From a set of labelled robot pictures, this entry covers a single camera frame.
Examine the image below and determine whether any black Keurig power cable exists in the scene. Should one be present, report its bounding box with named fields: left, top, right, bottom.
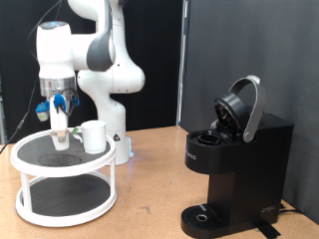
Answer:
left=278, top=202, right=305, bottom=215

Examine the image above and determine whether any white mug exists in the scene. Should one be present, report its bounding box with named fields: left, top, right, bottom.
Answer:
left=72, top=119, right=108, bottom=155

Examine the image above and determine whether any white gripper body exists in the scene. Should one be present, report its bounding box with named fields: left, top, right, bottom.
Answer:
left=49, top=96, right=70, bottom=133

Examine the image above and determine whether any white coffee pod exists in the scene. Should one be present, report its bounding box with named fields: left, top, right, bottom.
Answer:
left=50, top=130, right=71, bottom=151

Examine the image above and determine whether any black robot camera cable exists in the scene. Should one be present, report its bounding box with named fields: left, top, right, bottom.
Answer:
left=0, top=0, right=81, bottom=157

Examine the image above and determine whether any blue cable clip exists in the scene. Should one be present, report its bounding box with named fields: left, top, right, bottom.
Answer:
left=53, top=94, right=81, bottom=109

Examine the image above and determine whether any black backdrop curtain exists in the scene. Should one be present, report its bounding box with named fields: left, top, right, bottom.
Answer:
left=0, top=0, right=183, bottom=144

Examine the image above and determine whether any grey metal post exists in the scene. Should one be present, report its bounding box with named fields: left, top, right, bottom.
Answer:
left=0, top=78, right=7, bottom=145

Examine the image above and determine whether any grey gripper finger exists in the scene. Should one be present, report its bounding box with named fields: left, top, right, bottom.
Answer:
left=55, top=130, right=67, bottom=143

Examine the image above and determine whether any black tape strip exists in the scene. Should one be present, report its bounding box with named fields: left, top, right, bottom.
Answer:
left=254, top=218, right=282, bottom=239

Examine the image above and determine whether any white two-tier turntable stand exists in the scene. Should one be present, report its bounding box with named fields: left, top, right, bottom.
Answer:
left=9, top=126, right=119, bottom=228

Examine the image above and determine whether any black Keurig coffee machine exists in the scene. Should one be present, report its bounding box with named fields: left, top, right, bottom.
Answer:
left=179, top=75, right=295, bottom=239

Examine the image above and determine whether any wrist camera on blue mount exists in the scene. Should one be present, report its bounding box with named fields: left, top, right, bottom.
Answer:
left=35, top=101, right=51, bottom=122

